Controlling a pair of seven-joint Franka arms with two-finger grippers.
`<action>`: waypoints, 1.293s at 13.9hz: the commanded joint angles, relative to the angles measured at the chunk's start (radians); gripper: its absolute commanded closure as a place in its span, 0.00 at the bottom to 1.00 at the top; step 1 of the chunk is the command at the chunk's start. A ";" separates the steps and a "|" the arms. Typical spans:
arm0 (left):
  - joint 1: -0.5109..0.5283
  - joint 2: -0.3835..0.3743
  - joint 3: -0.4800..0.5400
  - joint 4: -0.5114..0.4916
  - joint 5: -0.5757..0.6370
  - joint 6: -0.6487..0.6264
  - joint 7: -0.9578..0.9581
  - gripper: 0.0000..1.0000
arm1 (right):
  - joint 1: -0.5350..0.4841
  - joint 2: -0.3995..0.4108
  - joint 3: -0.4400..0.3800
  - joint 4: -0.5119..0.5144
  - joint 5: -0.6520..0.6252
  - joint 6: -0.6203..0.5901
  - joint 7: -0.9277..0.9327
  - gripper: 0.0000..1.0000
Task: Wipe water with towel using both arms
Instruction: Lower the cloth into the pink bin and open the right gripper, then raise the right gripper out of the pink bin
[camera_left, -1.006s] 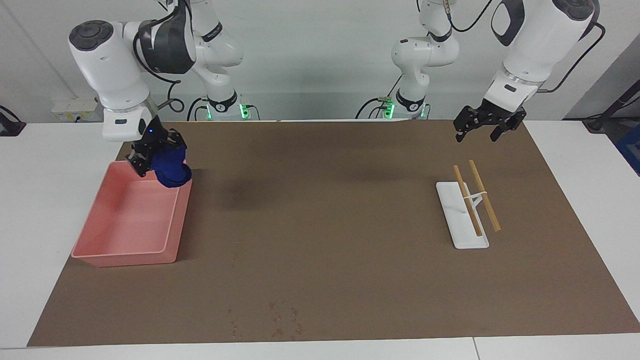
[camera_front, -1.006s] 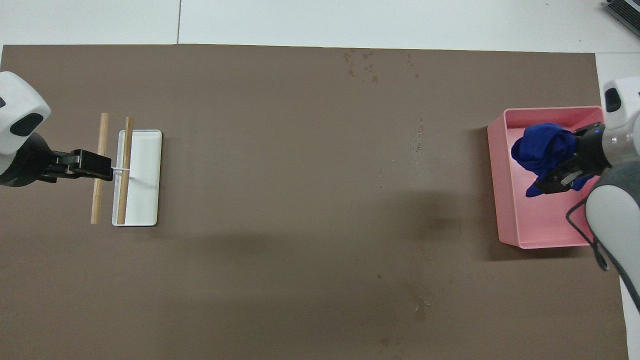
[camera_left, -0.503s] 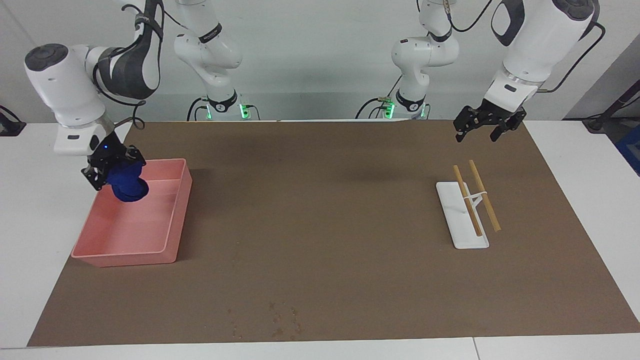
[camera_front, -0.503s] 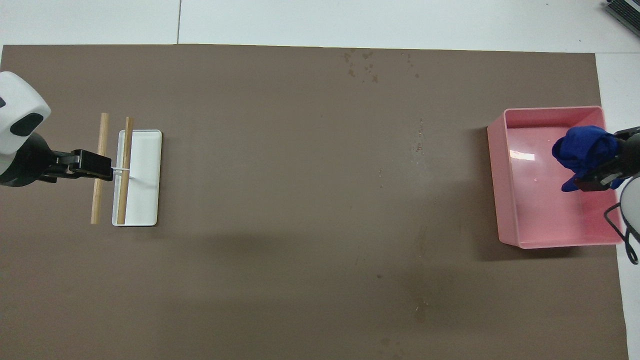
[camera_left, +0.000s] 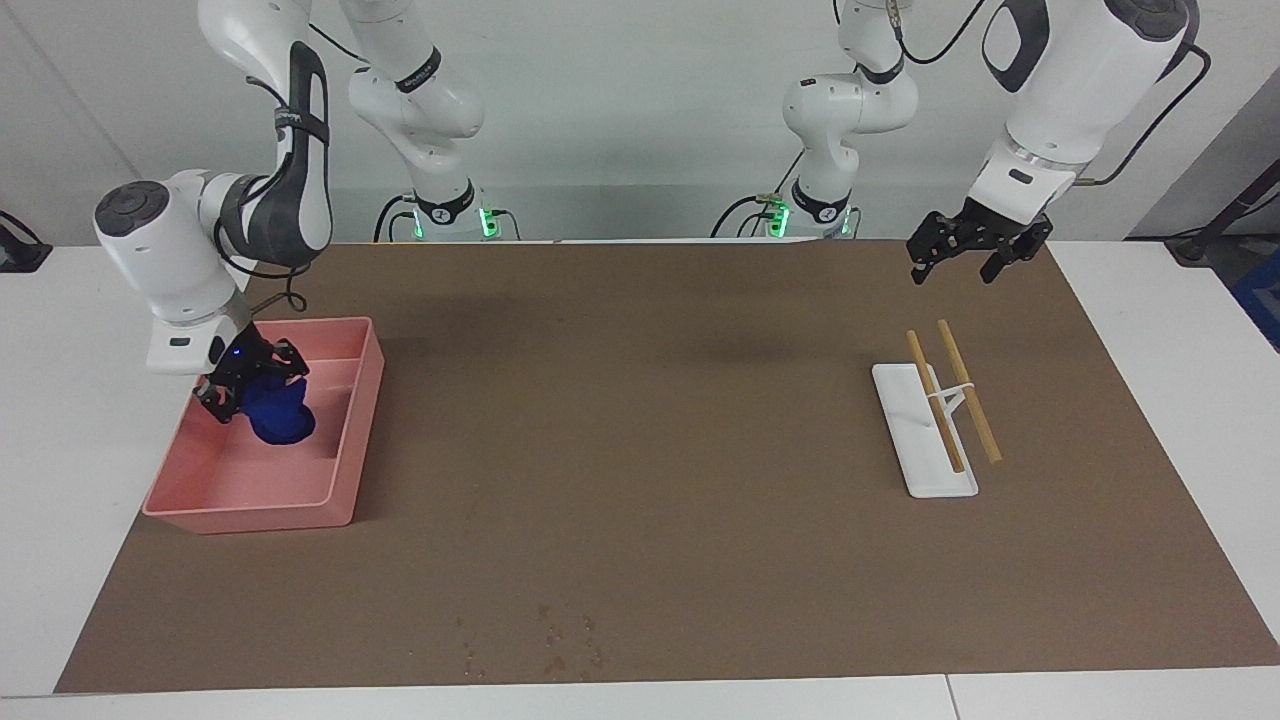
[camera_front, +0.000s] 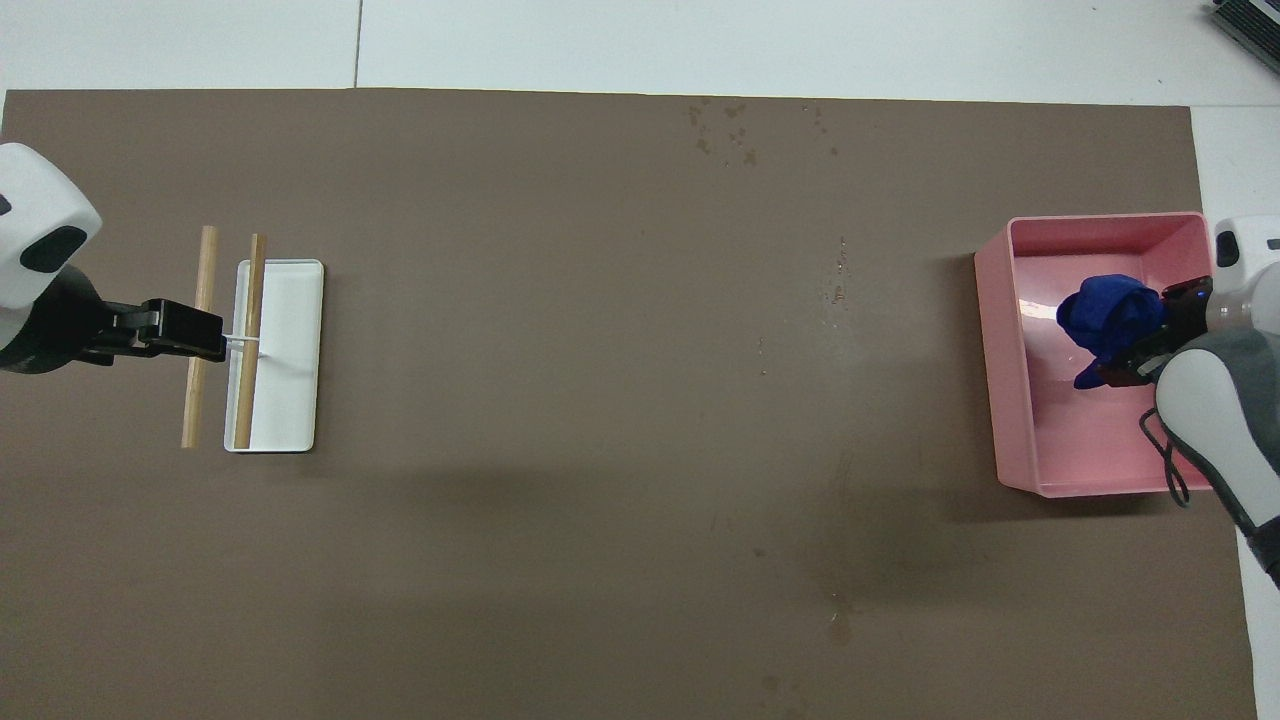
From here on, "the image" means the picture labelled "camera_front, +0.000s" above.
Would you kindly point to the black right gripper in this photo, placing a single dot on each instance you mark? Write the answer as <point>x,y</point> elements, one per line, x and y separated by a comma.
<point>1180,325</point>

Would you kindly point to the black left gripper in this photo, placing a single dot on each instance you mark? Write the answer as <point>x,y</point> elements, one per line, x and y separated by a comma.
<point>50,325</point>

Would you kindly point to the blue towel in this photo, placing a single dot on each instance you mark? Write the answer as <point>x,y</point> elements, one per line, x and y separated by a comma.
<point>1105,315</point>

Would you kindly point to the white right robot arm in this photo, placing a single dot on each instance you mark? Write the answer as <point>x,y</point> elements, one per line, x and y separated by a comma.
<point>1220,420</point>

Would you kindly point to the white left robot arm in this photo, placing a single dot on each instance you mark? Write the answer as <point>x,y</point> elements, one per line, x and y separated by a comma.
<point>40,190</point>

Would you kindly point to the white towel rack base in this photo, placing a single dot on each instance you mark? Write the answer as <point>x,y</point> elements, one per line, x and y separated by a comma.
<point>295,400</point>

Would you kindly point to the wooden dowel rod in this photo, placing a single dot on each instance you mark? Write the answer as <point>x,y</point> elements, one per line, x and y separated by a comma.
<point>205,260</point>
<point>258,270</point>

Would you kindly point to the pink plastic bin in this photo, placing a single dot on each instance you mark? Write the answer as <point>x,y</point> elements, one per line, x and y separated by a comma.
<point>1080,450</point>

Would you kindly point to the grey ribbed device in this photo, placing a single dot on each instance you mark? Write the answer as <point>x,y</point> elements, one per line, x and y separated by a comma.
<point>1255,20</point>

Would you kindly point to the brown table mat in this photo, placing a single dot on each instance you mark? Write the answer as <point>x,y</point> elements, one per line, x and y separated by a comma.
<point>600,400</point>

